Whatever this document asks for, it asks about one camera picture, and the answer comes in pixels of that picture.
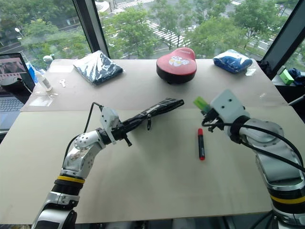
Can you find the pale teal rounded object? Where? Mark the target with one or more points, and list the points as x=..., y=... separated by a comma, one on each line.
x=48, y=59

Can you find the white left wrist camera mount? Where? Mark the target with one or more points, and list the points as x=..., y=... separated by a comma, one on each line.
x=108, y=119

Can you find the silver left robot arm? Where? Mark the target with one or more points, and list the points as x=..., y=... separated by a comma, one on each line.
x=78, y=157

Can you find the black window frame post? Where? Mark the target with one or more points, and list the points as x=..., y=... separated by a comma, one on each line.
x=93, y=26
x=281, y=40

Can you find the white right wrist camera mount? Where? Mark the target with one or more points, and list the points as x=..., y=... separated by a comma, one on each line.
x=226, y=102

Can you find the small clear plastic wrapper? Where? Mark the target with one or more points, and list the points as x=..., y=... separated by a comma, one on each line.
x=250, y=71

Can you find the green box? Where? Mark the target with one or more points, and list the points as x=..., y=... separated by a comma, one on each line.
x=286, y=77

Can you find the small white metal key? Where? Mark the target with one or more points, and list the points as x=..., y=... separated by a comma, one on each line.
x=63, y=83

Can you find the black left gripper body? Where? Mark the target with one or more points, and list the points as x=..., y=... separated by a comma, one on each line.
x=117, y=134

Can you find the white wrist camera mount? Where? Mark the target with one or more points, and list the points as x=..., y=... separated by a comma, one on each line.
x=108, y=119
x=226, y=102

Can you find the white plastic bottle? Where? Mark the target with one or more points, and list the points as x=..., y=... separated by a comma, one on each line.
x=45, y=83

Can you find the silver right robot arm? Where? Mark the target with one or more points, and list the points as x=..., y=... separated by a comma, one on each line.
x=269, y=152

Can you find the open laptop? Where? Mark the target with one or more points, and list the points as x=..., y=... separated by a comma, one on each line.
x=12, y=105

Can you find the dark blue crumpled cloth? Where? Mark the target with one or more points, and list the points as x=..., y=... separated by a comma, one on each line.
x=299, y=76

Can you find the red and black cartoon pouch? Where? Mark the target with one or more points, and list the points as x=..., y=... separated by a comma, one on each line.
x=176, y=64

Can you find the blue and white bagged cloth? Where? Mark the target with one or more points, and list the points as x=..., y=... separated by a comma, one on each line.
x=232, y=62

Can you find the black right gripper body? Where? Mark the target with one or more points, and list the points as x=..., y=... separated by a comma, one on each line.
x=215, y=118

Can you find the green highlighter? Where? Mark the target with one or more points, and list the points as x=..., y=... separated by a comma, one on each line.
x=199, y=102

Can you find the black grid pouch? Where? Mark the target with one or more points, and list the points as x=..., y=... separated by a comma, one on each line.
x=162, y=106

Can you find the grey metal rod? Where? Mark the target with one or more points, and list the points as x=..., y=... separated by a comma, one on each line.
x=296, y=99

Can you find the navy folded cloth in bag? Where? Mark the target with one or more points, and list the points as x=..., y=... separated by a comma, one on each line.
x=98, y=68

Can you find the clear plastic sheet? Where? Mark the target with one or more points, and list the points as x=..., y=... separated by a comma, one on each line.
x=41, y=100

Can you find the red marker with black barrel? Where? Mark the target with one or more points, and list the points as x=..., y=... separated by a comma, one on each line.
x=201, y=144

